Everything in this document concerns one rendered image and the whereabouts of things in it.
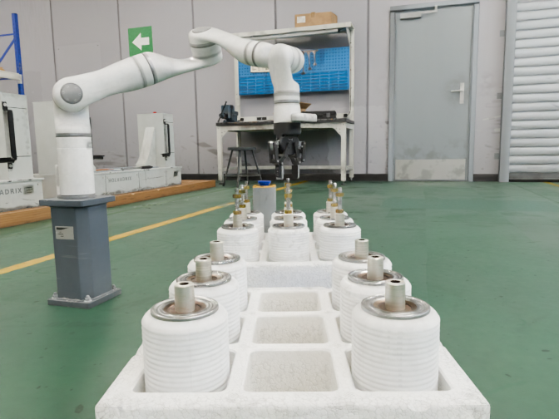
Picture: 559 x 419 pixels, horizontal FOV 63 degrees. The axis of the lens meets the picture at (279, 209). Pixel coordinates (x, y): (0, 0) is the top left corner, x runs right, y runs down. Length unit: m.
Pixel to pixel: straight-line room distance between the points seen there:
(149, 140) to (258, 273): 3.84
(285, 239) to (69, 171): 0.66
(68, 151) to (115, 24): 6.31
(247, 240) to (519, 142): 5.20
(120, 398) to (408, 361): 0.30
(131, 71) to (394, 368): 1.12
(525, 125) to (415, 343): 5.59
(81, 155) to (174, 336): 0.95
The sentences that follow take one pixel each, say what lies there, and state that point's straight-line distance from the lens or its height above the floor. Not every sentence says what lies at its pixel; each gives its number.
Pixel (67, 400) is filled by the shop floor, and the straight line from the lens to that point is 0.94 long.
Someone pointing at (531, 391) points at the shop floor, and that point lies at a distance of 0.97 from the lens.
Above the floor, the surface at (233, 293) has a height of 0.24.
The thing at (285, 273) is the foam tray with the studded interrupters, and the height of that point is 0.16.
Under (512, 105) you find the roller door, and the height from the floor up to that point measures 0.87.
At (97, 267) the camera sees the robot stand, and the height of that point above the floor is 0.10.
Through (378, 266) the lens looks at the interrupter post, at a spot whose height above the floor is 0.27.
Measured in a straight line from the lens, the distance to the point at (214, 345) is 0.52.
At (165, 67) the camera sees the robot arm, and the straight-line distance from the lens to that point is 1.43.
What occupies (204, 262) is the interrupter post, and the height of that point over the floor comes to 0.28.
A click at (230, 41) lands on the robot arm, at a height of 0.74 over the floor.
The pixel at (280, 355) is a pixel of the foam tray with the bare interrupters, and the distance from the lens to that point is 0.60.
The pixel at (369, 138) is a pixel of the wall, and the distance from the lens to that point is 6.04.
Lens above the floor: 0.43
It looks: 8 degrees down
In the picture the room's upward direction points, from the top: 1 degrees counter-clockwise
